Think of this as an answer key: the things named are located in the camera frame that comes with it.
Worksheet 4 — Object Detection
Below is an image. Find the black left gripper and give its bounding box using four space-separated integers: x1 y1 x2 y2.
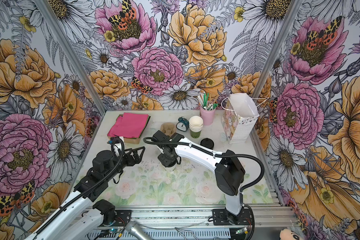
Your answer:
105 147 146 181

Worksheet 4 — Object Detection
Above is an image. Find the cartoon animal gift bag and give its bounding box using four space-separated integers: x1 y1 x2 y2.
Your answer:
222 93 268 144

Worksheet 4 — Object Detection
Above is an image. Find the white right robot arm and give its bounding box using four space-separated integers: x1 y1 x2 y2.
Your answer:
143 131 265 225

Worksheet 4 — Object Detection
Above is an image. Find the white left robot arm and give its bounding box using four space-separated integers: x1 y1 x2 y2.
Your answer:
27 138 146 240

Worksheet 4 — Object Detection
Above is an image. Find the stack of pulp cup carriers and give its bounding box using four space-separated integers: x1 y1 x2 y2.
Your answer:
160 123 177 137

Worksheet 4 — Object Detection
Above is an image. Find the teal alarm clock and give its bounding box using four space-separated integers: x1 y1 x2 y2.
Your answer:
176 117 190 132

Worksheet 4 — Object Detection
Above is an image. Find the stack of black lids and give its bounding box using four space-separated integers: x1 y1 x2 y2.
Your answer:
200 138 215 150

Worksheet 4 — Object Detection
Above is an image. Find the stack of green paper cups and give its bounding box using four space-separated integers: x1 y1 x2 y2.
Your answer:
189 116 204 139

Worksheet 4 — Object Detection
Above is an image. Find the pink straw holder cup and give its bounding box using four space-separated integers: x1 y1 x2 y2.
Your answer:
200 107 216 126

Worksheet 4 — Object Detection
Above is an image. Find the wrapped straws bundle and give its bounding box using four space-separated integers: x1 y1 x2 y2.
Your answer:
197 93 218 111

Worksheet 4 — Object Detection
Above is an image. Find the silver microphone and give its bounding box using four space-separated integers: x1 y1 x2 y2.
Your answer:
125 221 153 240

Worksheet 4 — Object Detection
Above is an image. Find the pink plush toy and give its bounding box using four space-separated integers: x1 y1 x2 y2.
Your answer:
280 229 304 240

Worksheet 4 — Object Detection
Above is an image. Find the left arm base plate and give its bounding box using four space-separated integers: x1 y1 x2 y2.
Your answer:
103 210 132 227

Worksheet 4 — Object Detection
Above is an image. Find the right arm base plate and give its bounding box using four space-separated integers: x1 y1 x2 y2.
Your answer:
208 208 254 226

